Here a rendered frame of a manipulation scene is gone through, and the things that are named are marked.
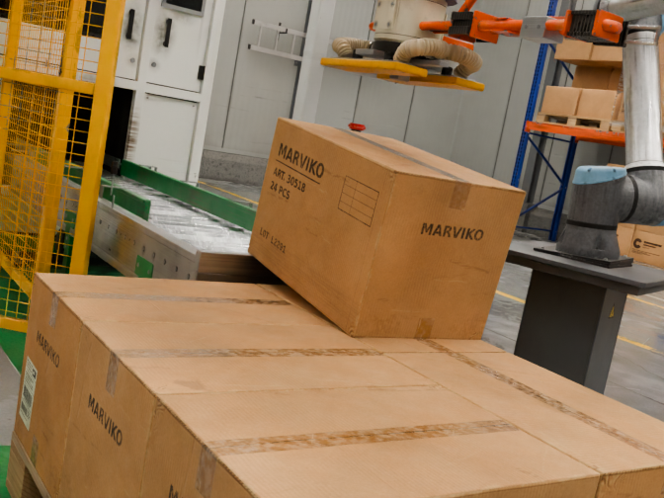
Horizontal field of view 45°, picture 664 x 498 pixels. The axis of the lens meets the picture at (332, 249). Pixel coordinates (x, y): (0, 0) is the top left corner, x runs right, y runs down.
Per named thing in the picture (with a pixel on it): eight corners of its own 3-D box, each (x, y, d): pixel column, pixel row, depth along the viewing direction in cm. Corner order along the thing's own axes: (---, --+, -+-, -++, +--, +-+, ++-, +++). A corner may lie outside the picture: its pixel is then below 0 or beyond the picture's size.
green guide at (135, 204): (18, 161, 414) (20, 144, 413) (39, 164, 420) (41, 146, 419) (120, 220, 284) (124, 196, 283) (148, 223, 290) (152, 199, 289)
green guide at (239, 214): (120, 174, 445) (122, 158, 443) (137, 176, 450) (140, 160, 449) (253, 233, 314) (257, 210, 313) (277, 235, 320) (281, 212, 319)
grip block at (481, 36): (445, 35, 190) (450, 10, 189) (474, 43, 196) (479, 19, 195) (468, 36, 183) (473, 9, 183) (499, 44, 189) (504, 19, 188)
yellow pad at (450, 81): (375, 78, 228) (378, 59, 227) (403, 84, 233) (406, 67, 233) (455, 84, 200) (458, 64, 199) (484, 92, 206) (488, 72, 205)
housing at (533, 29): (517, 37, 173) (522, 15, 172) (539, 43, 177) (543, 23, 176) (541, 37, 167) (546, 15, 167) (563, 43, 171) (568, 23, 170)
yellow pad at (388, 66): (319, 64, 217) (322, 45, 217) (349, 71, 223) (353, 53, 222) (394, 69, 189) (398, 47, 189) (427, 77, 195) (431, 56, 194)
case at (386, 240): (246, 251, 234) (278, 116, 225) (360, 261, 256) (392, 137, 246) (352, 338, 186) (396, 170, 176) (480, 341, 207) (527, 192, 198)
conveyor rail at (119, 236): (8, 190, 415) (13, 153, 412) (18, 191, 418) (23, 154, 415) (184, 320, 227) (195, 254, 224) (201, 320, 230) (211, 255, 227)
